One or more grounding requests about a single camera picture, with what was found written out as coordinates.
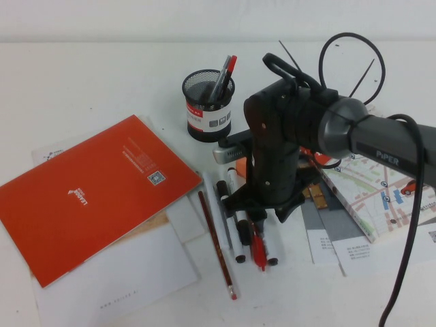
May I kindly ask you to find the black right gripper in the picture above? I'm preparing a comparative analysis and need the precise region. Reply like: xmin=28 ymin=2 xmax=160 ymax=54
xmin=221 ymin=82 xmax=306 ymax=239

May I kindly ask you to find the white marker black cap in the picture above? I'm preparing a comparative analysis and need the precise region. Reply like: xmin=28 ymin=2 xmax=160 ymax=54
xmin=227 ymin=168 xmax=253 ymax=247
xmin=215 ymin=181 xmax=247 ymax=264
xmin=264 ymin=238 xmax=279 ymax=267

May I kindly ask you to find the red ballpoint pen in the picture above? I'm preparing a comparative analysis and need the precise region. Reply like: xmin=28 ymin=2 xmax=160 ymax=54
xmin=249 ymin=223 xmax=267 ymax=273

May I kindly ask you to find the white plastic pen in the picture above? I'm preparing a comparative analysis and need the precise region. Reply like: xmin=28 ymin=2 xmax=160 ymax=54
xmin=202 ymin=171 xmax=233 ymax=249

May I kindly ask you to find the black mesh pen holder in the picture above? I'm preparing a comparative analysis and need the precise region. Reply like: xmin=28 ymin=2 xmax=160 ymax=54
xmin=181 ymin=69 xmax=236 ymax=140

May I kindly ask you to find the grey pen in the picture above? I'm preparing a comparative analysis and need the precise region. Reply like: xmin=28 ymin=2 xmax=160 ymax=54
xmin=209 ymin=55 xmax=233 ymax=102

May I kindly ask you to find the red capped pen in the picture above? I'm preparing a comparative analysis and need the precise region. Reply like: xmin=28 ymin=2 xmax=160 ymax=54
xmin=217 ymin=54 xmax=238 ymax=99

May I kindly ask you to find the dark red pencil with eraser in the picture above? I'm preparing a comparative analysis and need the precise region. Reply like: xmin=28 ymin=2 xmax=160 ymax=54
xmin=198 ymin=190 xmax=238 ymax=301

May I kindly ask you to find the grey white printed brochure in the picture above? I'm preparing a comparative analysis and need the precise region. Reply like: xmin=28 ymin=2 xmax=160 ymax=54
xmin=299 ymin=159 xmax=343 ymax=265
xmin=318 ymin=190 xmax=436 ymax=277

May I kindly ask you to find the orange cube eraser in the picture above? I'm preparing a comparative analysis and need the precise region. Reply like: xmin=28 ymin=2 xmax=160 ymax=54
xmin=236 ymin=158 xmax=253 ymax=178

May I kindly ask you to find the white brochure with tan picture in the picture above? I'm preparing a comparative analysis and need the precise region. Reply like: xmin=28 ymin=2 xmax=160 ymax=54
xmin=114 ymin=194 xmax=207 ymax=255

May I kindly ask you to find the white sheet with web address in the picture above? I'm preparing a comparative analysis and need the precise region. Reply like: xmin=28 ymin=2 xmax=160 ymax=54
xmin=32 ymin=224 xmax=201 ymax=327

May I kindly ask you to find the orange notebook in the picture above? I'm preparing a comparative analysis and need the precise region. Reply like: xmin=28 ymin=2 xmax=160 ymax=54
xmin=0 ymin=114 xmax=203 ymax=289

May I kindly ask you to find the black zip tie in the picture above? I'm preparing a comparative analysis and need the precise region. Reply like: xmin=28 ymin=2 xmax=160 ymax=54
xmin=278 ymin=40 xmax=302 ymax=74
xmin=339 ymin=58 xmax=376 ymax=138

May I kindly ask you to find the silver grey wrist camera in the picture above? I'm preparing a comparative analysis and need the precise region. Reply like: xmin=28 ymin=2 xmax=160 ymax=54
xmin=213 ymin=131 xmax=253 ymax=166

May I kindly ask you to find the black camera cable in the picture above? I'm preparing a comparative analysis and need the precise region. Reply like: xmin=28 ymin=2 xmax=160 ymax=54
xmin=261 ymin=32 xmax=427 ymax=327

